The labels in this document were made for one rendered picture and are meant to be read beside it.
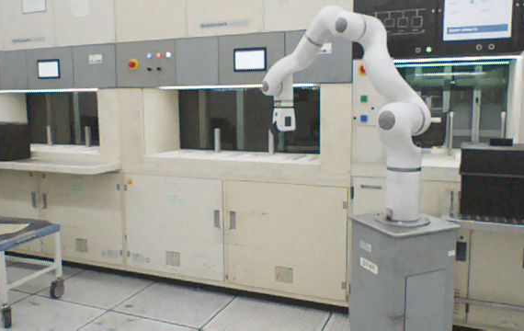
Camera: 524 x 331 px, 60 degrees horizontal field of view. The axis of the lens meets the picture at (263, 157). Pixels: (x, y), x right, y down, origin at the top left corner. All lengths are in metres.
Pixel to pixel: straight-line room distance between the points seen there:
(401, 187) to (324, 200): 0.92
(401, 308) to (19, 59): 2.99
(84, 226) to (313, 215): 1.65
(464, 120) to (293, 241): 1.41
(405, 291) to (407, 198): 0.31
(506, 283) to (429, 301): 0.86
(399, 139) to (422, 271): 0.45
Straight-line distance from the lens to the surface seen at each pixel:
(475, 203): 1.89
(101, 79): 3.17
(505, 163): 1.86
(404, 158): 1.64
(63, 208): 3.53
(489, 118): 3.28
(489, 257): 2.50
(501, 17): 2.41
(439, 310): 1.79
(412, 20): 2.41
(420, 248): 1.65
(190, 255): 2.95
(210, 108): 3.23
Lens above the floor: 1.19
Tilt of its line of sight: 7 degrees down
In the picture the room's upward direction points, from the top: straight up
